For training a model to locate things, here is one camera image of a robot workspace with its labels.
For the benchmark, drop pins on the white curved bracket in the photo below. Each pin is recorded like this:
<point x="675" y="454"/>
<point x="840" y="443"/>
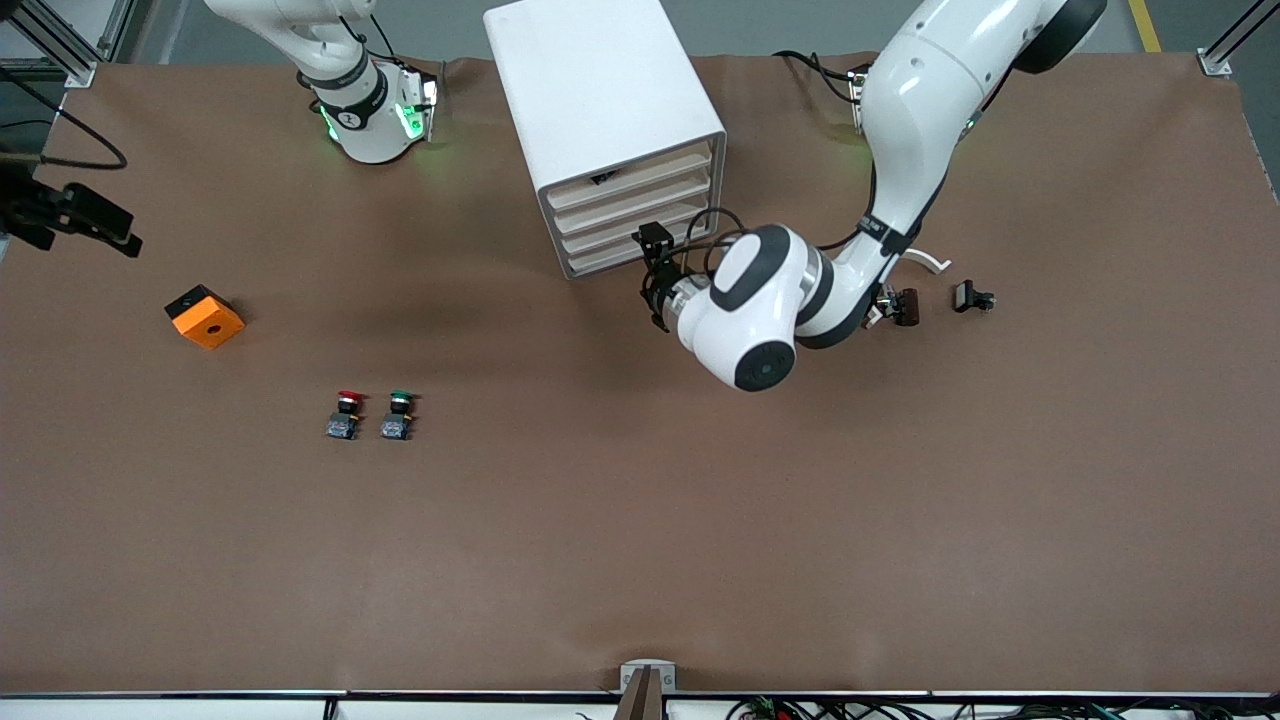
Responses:
<point x="930" y="262"/>

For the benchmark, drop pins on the small brown component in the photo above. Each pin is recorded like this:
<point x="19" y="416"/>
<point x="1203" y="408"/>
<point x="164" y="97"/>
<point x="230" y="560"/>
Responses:
<point x="908" y="306"/>

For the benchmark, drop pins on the grey mount bracket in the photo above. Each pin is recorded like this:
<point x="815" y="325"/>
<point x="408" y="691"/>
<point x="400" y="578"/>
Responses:
<point x="630" y="675"/>

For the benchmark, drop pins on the aluminium frame profile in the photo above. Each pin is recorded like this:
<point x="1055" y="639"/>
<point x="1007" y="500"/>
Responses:
<point x="78" y="72"/>
<point x="1215" y="65"/>

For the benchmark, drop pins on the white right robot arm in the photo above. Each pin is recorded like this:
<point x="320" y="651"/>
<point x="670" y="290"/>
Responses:
<point x="365" y="120"/>

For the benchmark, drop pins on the white table edge rail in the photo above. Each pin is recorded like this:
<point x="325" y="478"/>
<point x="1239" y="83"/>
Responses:
<point x="200" y="708"/>

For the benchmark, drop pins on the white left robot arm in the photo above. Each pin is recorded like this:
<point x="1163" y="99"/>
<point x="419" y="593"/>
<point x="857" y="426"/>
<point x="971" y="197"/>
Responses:
<point x="920" y="90"/>

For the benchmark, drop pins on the brown table cover mat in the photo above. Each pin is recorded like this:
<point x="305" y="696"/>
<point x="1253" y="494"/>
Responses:
<point x="640" y="560"/>

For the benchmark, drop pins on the green push button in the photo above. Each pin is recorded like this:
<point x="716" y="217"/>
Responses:
<point x="397" y="425"/>

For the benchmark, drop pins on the red push button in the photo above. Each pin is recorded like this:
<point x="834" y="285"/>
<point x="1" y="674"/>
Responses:
<point x="343" y="425"/>

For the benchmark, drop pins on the small black clip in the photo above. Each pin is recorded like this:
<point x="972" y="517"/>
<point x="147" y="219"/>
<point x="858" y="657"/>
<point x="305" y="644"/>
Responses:
<point x="965" y="296"/>

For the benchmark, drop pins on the orange and black box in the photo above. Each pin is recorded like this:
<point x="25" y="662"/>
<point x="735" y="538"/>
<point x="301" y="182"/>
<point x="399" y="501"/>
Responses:
<point x="208" y="325"/>

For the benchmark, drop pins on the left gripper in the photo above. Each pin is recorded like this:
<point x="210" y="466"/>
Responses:
<point x="661" y="285"/>

